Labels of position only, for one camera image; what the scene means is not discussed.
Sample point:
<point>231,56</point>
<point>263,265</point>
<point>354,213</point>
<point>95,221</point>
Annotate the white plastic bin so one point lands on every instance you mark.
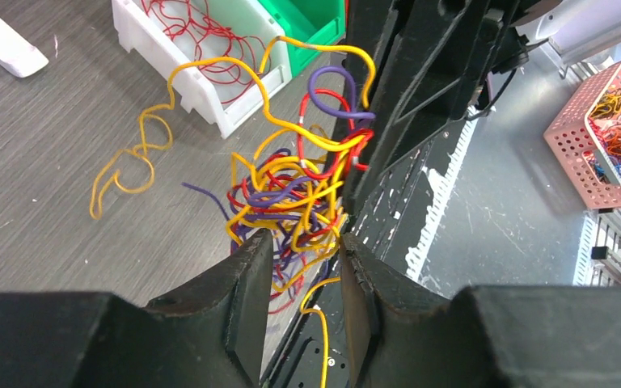
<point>209,35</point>

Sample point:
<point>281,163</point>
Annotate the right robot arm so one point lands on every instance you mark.
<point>578,29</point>

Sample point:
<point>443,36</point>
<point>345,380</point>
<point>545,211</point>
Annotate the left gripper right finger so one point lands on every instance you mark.
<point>399,334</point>

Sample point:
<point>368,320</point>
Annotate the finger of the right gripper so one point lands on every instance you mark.
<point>430,57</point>
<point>364,69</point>

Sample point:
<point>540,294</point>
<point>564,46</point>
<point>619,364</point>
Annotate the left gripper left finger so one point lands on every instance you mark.
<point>208,332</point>

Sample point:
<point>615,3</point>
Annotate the green plastic bin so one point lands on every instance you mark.
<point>320,22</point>

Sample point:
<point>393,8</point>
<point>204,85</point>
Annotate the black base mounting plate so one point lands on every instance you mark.
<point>398,225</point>

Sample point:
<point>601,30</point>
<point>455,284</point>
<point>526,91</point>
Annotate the pink perforated basket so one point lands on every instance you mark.
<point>585,137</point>

